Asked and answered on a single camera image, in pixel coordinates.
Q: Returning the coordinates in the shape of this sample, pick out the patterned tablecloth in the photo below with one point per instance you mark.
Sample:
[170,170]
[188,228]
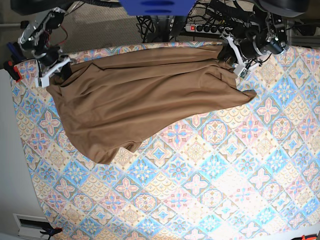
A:
[234,174]

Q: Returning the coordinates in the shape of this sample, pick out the red black clamp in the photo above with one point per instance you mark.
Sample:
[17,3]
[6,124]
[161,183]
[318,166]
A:
[12,70]

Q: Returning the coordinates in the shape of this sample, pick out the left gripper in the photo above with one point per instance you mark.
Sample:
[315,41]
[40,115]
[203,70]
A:
[247,54]

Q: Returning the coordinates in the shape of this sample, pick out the red clamp bottom edge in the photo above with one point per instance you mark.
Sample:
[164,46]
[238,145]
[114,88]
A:
[309,237]

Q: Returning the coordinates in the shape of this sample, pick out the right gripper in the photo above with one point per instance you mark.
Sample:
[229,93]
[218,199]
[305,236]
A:
[52,62]

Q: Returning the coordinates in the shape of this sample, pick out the brown t-shirt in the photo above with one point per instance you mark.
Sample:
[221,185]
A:
[121,100]

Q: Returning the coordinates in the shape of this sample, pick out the black floor block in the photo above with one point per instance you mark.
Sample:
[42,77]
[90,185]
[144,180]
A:
[24,24]

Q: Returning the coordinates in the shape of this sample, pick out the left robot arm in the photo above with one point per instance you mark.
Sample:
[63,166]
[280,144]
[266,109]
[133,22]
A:
[258,21]

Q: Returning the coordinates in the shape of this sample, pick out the black power strip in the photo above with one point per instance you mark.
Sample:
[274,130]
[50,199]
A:
[207,29]

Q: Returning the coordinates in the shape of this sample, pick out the white floor vent box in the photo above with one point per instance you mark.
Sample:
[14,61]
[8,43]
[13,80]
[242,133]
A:
[29,227]

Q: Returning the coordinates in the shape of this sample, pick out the orange black spring clamp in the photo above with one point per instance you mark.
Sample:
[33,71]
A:
[51,231]

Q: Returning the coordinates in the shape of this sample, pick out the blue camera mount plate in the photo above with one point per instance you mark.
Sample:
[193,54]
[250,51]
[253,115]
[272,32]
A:
[157,7]

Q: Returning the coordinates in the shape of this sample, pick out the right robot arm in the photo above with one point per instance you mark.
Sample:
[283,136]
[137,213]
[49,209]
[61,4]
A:
[36,37]

